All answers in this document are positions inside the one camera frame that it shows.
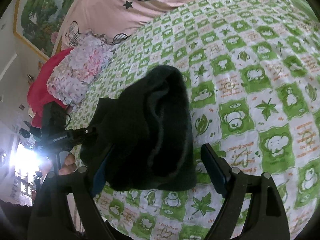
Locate black pants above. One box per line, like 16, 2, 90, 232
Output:
80, 65, 197, 194

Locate left hand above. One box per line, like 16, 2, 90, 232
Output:
39, 151, 76, 178

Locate floral ruffled pillow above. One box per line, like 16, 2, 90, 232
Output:
47, 31, 117, 107

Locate framed landscape painting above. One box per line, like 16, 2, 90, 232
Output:
14, 0, 74, 59

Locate pink quilt with plaid hearts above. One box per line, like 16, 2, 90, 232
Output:
60, 0, 193, 49

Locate green white patterned bedsheet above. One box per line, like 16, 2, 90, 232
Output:
71, 0, 319, 239

